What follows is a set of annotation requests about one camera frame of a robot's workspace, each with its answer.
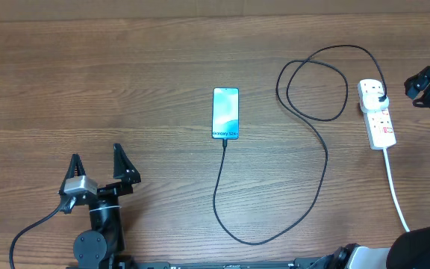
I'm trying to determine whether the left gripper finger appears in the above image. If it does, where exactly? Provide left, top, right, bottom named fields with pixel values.
left=58, top=154, right=86, bottom=194
left=113, top=143, right=141, bottom=184

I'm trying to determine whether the white power strip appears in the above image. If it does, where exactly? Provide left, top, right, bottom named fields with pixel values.
left=358, top=79, right=396, bottom=150

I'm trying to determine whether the blue smartphone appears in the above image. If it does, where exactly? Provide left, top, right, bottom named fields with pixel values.
left=211, top=87, right=240, bottom=140

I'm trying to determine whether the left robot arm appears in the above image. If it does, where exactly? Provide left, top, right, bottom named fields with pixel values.
left=59, top=143, right=141, bottom=269

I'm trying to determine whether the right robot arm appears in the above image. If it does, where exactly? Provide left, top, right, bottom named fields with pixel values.
left=310, top=66, right=430, bottom=269

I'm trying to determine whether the white charger adapter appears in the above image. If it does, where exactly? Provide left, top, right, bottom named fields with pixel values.
left=360, top=92, right=390, bottom=113

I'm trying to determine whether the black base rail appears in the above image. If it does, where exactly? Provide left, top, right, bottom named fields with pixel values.
left=65, top=256, right=350, bottom=269

